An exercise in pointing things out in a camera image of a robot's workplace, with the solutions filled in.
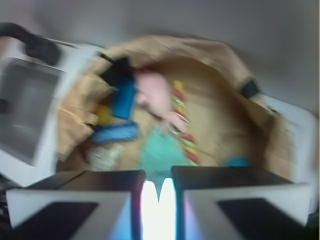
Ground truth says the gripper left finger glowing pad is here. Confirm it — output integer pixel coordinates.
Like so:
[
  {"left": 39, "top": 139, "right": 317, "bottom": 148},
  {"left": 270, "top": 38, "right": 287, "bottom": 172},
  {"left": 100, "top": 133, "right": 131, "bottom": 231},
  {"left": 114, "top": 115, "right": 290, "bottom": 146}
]
[{"left": 6, "top": 170, "right": 158, "bottom": 240}]

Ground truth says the teal knitted cloth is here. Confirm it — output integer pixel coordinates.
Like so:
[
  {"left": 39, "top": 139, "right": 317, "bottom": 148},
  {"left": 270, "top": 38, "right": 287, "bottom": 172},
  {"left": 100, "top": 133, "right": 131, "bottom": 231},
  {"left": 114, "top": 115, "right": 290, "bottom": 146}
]
[{"left": 139, "top": 125, "right": 191, "bottom": 185}]

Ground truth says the grey plastic sink basin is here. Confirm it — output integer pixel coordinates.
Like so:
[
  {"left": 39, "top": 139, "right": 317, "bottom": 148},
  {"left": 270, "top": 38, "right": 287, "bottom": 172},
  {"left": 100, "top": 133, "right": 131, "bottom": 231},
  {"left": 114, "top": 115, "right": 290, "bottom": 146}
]
[{"left": 0, "top": 57, "right": 63, "bottom": 167}]

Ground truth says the yellow round toy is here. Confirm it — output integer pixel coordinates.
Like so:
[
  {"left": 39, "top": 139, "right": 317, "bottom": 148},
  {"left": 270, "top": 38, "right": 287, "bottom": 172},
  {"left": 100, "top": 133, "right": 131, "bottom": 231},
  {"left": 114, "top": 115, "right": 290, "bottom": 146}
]
[{"left": 95, "top": 104, "right": 112, "bottom": 126}]

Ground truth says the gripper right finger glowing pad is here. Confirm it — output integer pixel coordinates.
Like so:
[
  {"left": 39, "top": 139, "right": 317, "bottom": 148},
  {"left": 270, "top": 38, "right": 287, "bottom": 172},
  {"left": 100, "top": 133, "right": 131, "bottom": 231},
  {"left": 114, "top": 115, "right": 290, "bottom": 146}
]
[{"left": 170, "top": 165, "right": 311, "bottom": 240}]

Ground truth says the black faucet pipe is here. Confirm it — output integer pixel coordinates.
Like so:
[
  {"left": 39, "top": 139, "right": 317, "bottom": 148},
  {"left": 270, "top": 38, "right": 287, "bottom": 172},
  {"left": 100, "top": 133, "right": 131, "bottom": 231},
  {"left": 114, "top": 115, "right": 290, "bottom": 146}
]
[{"left": 0, "top": 22, "right": 62, "bottom": 66}]

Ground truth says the brown paper bag tray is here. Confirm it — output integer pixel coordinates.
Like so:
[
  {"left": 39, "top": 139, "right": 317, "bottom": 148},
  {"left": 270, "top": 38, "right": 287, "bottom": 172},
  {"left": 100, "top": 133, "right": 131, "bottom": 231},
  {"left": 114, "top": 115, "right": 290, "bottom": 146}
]
[{"left": 56, "top": 35, "right": 294, "bottom": 180}]

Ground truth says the pink plush bunny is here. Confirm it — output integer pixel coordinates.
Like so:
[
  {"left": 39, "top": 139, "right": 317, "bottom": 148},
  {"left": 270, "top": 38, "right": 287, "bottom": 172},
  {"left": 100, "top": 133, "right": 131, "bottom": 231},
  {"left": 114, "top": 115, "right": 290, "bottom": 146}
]
[{"left": 133, "top": 70, "right": 186, "bottom": 133}]

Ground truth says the teal felt ball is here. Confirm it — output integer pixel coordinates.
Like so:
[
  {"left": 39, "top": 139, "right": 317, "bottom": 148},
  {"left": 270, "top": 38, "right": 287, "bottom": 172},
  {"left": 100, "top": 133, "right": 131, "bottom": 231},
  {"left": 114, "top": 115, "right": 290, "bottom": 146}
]
[{"left": 224, "top": 156, "right": 252, "bottom": 167}]

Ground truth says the multicolour twisted rope toy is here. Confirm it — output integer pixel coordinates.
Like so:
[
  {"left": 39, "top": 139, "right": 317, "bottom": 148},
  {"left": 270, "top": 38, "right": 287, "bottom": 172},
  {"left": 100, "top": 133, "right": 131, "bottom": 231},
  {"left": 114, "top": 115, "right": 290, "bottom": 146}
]
[{"left": 172, "top": 80, "right": 200, "bottom": 166}]

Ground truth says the blue sponge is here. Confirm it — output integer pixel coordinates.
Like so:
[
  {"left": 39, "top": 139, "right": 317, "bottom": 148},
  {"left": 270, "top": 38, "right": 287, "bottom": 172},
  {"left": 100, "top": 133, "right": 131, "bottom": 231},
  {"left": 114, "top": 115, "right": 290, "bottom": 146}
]
[{"left": 90, "top": 121, "right": 140, "bottom": 144}]

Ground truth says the white plastic bin lid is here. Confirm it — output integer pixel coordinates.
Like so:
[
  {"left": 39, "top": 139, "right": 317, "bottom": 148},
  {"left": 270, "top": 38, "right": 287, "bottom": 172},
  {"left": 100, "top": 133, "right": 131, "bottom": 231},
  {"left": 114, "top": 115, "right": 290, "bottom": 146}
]
[{"left": 0, "top": 37, "right": 318, "bottom": 216}]

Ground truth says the blue plastic block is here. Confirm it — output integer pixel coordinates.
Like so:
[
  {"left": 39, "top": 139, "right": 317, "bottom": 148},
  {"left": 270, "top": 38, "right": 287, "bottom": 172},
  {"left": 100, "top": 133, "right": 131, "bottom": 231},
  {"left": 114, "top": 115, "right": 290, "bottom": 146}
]
[{"left": 111, "top": 77, "right": 136, "bottom": 119}]

